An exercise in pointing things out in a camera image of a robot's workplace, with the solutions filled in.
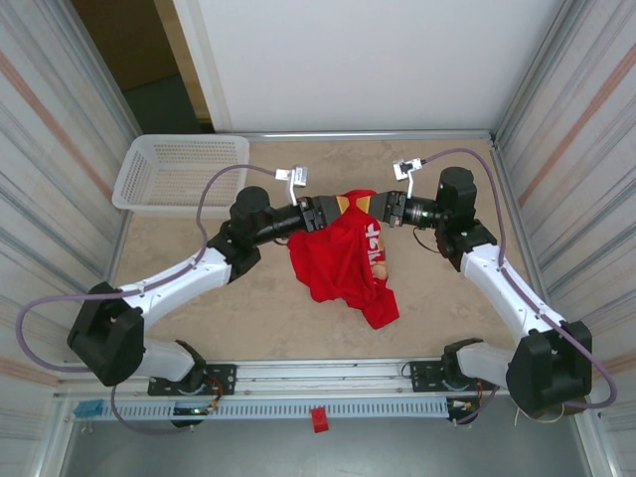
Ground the small blue block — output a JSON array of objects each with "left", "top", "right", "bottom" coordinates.
[{"left": 73, "top": 398, "right": 105, "bottom": 418}]

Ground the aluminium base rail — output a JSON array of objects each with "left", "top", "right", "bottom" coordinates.
[{"left": 59, "top": 358, "right": 516, "bottom": 398}]

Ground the small black controller board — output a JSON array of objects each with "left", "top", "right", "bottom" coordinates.
[
  {"left": 171, "top": 402, "right": 218, "bottom": 429},
  {"left": 445, "top": 397, "right": 482, "bottom": 427}
]

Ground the translucent corrugated side panel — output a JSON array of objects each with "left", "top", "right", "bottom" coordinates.
[
  {"left": 0, "top": 0, "right": 145, "bottom": 477},
  {"left": 489, "top": 0, "right": 636, "bottom": 477}
]

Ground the white perforated plastic basket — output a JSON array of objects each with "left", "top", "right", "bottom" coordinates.
[{"left": 110, "top": 134, "right": 250, "bottom": 220}]

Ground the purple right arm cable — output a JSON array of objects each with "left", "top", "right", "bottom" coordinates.
[{"left": 421, "top": 147, "right": 619, "bottom": 427}]

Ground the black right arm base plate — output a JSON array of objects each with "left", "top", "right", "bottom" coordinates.
[{"left": 410, "top": 360, "right": 451, "bottom": 394}]

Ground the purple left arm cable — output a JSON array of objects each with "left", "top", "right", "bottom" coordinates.
[{"left": 16, "top": 163, "right": 279, "bottom": 436}]

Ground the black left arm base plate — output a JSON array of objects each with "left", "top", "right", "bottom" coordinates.
[{"left": 147, "top": 363, "right": 238, "bottom": 398}]

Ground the small red block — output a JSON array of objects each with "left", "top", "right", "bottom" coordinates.
[{"left": 310, "top": 405, "right": 331, "bottom": 434}]

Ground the white slotted cable duct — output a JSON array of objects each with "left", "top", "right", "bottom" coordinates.
[{"left": 106, "top": 398, "right": 451, "bottom": 419}]

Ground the red t-shirt with bear print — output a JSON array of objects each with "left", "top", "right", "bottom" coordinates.
[{"left": 287, "top": 188, "right": 401, "bottom": 331}]

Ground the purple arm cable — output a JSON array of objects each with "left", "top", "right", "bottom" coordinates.
[
  {"left": 421, "top": 147, "right": 619, "bottom": 427},
  {"left": 16, "top": 163, "right": 279, "bottom": 436}
]

